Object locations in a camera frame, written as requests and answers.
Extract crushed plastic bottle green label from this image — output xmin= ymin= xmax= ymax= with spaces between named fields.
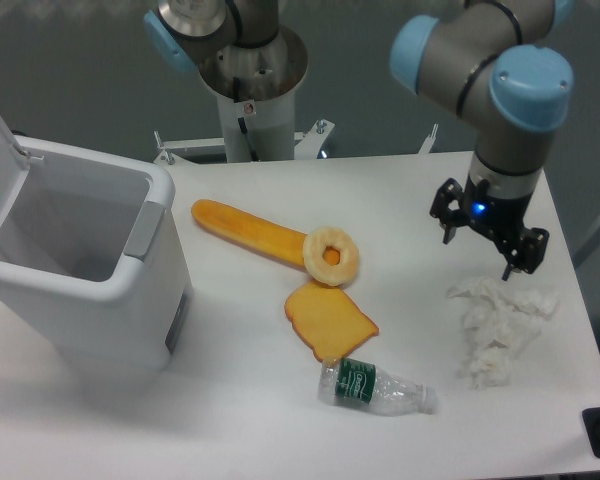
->
xmin=318 ymin=357 xmax=439 ymax=417

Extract long orange baguette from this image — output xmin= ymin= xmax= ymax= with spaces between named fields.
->
xmin=191 ymin=199 xmax=306 ymax=269

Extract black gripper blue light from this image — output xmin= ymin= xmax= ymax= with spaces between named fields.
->
xmin=430 ymin=152 xmax=550 ymax=281

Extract pale glazed donut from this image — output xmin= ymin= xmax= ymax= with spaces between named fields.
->
xmin=302 ymin=226 xmax=360 ymax=287

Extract crumpled white tissue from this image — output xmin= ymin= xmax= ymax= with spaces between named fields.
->
xmin=447 ymin=277 xmax=559 ymax=390

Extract orange toast slice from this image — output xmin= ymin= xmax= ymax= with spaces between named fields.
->
xmin=284 ymin=281 xmax=380 ymax=362

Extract white trash can body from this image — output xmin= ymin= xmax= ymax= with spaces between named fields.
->
xmin=0 ymin=137 xmax=192 ymax=369

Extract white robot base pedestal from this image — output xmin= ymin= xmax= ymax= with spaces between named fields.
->
xmin=198 ymin=26 xmax=308 ymax=163

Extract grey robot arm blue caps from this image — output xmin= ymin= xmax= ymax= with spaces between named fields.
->
xmin=143 ymin=1 xmax=573 ymax=273

